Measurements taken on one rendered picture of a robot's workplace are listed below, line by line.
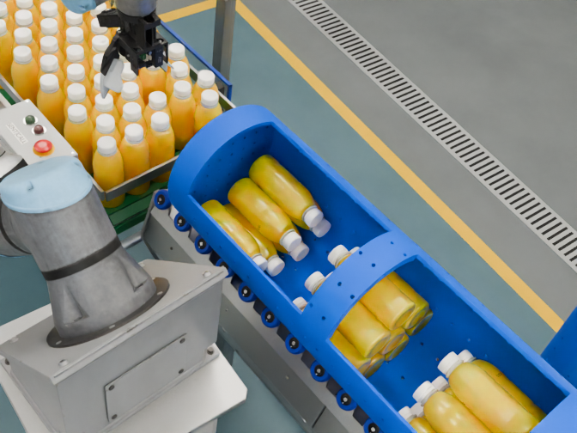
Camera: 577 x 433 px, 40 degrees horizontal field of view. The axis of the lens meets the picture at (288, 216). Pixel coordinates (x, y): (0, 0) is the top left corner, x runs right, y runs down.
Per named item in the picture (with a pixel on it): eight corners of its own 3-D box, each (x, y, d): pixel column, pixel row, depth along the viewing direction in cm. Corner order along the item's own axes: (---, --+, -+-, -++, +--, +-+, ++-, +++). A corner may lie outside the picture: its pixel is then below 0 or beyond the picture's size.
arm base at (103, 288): (70, 350, 104) (37, 284, 102) (51, 327, 118) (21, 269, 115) (170, 295, 110) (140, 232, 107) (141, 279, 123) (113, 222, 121)
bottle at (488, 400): (538, 427, 132) (465, 357, 139) (543, 419, 126) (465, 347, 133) (511, 455, 131) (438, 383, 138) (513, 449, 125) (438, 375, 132)
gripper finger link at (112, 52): (99, 75, 150) (120, 35, 147) (94, 70, 150) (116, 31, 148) (116, 78, 154) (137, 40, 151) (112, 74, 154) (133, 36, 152)
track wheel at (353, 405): (360, 399, 146) (365, 398, 147) (343, 382, 147) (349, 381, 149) (346, 417, 147) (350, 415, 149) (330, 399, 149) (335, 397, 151)
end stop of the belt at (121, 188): (106, 202, 173) (106, 193, 170) (105, 199, 173) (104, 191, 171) (248, 131, 192) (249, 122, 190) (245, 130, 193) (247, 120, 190)
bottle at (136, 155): (144, 198, 181) (143, 149, 168) (117, 192, 181) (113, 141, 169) (154, 179, 185) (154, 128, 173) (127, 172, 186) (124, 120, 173)
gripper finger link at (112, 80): (105, 109, 151) (128, 69, 148) (88, 92, 153) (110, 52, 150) (117, 112, 153) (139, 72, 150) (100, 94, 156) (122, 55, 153)
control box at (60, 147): (39, 206, 163) (33, 173, 155) (-8, 149, 172) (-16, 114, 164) (81, 186, 168) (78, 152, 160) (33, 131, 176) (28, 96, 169)
